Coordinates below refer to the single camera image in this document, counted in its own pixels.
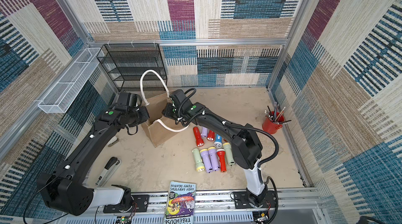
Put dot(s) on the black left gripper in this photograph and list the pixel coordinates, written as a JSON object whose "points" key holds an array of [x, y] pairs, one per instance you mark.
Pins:
{"points": [[144, 110]]}

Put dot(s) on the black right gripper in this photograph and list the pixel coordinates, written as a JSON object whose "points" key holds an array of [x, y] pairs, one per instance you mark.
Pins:
{"points": [[169, 111]]}

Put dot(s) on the brown jute tote bag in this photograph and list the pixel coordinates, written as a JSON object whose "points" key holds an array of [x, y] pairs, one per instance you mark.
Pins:
{"points": [[158, 128]]}

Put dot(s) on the green flashlight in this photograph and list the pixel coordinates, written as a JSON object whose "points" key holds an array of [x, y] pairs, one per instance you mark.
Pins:
{"points": [[228, 153], [199, 165]]}

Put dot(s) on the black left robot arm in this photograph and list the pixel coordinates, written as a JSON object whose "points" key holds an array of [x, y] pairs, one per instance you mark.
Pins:
{"points": [[63, 189]]}

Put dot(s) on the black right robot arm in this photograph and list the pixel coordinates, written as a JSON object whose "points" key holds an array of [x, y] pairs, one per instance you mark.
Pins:
{"points": [[246, 147]]}

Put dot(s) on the purple flashlight upper row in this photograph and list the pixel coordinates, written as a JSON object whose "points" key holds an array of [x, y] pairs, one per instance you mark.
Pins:
{"points": [[204, 132]]}

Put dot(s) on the red flashlight upper left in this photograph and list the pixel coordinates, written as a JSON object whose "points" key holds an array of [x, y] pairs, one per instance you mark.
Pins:
{"points": [[198, 137]]}

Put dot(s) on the red flashlight upper middle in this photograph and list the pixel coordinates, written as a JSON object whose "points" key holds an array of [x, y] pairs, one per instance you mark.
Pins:
{"points": [[211, 135]]}

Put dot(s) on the black white stapler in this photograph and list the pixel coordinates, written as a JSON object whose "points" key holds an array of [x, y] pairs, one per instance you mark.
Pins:
{"points": [[109, 169]]}

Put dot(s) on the blue flashlight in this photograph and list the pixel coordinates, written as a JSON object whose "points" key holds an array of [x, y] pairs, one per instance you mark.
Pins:
{"points": [[218, 143]]}

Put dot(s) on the purple flashlight lower right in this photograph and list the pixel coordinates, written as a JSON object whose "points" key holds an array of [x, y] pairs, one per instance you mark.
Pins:
{"points": [[212, 151]]}

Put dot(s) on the red flashlight lower row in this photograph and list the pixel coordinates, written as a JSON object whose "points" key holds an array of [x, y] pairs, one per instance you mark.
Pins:
{"points": [[221, 156]]}

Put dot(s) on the purple flashlight lower left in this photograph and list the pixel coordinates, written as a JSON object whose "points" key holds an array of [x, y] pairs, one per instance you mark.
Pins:
{"points": [[206, 160]]}

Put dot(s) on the colourful treehouse book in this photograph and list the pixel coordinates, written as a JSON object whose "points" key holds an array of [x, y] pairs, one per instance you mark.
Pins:
{"points": [[180, 203]]}

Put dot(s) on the red pen cup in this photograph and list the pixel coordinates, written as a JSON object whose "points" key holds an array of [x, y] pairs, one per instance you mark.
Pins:
{"points": [[275, 119]]}

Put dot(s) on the black wire shelf rack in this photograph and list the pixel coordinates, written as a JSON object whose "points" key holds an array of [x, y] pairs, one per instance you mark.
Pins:
{"points": [[125, 63]]}

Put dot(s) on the white mesh wall basket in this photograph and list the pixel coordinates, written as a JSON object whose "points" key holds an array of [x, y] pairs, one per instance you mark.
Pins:
{"points": [[66, 89]]}

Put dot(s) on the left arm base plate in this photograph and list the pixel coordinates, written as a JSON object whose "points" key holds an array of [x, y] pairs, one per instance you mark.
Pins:
{"points": [[129, 205]]}

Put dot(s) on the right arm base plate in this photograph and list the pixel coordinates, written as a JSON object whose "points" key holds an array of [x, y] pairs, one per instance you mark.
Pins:
{"points": [[245, 199]]}

